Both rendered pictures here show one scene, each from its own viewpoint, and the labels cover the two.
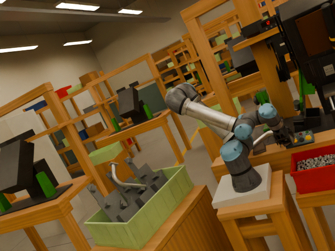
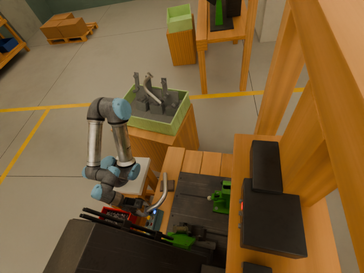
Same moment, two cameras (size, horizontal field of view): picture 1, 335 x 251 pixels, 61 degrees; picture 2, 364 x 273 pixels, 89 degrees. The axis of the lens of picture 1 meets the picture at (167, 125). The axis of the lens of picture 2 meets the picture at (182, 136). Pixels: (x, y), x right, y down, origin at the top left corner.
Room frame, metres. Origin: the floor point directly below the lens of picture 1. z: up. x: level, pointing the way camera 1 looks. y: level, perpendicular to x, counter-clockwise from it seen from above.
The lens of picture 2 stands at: (1.82, -1.00, 2.11)
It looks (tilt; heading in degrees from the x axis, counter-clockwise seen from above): 53 degrees down; 84
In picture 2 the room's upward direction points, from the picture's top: 16 degrees counter-clockwise
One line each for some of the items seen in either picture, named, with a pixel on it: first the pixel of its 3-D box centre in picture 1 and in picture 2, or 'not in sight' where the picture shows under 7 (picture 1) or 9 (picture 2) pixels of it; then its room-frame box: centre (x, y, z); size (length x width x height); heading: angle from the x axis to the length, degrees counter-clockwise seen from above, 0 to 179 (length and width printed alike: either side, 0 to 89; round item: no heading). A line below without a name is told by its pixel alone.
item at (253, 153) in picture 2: (252, 28); (264, 169); (2.03, -0.83, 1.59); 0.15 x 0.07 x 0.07; 59
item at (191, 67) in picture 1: (192, 69); not in sight; (11.62, -1.85, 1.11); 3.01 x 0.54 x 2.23; 66
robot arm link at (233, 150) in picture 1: (234, 155); (111, 167); (1.38, -0.24, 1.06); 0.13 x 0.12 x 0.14; 146
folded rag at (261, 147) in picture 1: (258, 148); (167, 185); (1.68, -0.45, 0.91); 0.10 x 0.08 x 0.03; 159
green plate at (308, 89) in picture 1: (305, 82); (178, 248); (1.68, -0.87, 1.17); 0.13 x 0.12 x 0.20; 59
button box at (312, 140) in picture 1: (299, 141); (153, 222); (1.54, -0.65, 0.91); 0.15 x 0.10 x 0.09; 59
